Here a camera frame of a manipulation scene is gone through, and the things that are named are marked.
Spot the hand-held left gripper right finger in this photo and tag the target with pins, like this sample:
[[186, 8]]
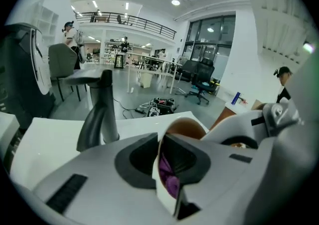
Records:
[[219, 169]]

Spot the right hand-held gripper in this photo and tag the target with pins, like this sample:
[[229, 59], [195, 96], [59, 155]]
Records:
[[281, 116]]

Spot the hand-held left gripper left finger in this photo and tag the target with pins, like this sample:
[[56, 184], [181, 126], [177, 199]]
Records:
[[99, 169]]

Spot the brown bowl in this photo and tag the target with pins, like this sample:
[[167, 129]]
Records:
[[187, 126]]

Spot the purple cloth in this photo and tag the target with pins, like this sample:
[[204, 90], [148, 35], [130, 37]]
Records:
[[169, 176]]

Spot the person's right hand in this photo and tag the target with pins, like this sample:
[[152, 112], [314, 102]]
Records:
[[238, 145]]

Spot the brown wooden cabinet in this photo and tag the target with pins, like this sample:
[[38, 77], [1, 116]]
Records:
[[221, 119]]

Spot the blue box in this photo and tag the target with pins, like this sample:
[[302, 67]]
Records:
[[236, 98]]

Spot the black faucet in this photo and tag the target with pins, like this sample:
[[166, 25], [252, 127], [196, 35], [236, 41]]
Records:
[[102, 109]]

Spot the black equipment bag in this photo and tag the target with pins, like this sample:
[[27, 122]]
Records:
[[162, 105]]

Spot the beige bin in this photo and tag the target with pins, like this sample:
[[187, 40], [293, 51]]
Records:
[[145, 79]]

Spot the long white table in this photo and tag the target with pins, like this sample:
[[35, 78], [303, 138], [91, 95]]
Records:
[[149, 57]]

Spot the black framed board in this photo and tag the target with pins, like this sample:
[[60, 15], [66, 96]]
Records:
[[118, 61]]

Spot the gray chair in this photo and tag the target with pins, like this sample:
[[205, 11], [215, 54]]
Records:
[[62, 59]]

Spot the white storage shelving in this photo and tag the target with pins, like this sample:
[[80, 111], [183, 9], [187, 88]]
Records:
[[139, 52]]

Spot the black balcony railing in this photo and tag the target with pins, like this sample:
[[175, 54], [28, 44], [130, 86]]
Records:
[[149, 25]]

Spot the round ceiling light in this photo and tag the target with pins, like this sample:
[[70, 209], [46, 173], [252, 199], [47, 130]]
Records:
[[175, 2]]

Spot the white shelf unit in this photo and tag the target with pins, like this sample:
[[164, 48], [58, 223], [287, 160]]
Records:
[[47, 22]]

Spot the large glass window wall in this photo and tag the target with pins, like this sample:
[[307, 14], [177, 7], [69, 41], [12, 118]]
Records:
[[211, 34]]

